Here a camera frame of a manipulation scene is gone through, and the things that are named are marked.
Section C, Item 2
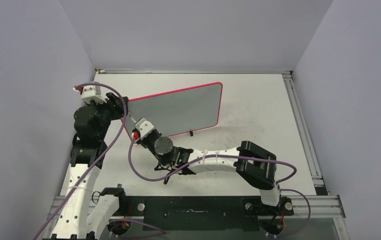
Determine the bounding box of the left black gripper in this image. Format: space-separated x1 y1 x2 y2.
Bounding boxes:
87 92 127 140

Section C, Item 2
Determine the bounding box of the pink framed whiteboard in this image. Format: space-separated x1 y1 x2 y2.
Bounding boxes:
124 82 223 139

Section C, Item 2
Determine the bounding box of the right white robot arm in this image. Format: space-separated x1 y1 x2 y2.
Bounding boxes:
131 129 282 214

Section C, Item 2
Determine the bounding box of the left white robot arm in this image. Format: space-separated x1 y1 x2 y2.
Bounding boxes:
50 92 129 240

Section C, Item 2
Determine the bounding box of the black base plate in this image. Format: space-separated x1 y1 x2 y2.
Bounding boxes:
114 196 294 232

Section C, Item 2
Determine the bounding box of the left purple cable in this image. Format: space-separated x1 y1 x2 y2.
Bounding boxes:
33 82 128 240

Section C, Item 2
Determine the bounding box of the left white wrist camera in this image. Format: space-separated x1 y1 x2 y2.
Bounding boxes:
73 85 107 105

